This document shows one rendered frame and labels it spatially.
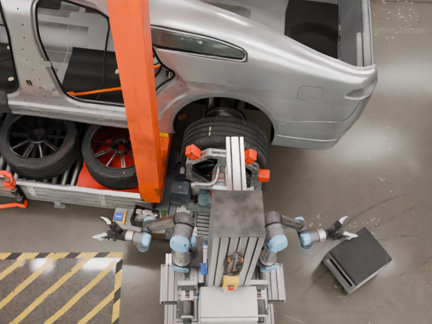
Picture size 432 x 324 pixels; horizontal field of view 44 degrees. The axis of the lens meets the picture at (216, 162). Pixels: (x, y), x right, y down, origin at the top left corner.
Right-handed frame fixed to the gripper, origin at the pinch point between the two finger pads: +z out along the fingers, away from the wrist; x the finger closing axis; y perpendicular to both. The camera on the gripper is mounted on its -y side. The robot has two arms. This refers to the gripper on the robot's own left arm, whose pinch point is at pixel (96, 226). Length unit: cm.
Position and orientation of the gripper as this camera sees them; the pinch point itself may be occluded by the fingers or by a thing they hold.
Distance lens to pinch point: 344.4
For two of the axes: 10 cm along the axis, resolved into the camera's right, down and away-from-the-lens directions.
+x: 2.2, -7.7, 6.1
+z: -9.7, -2.2, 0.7
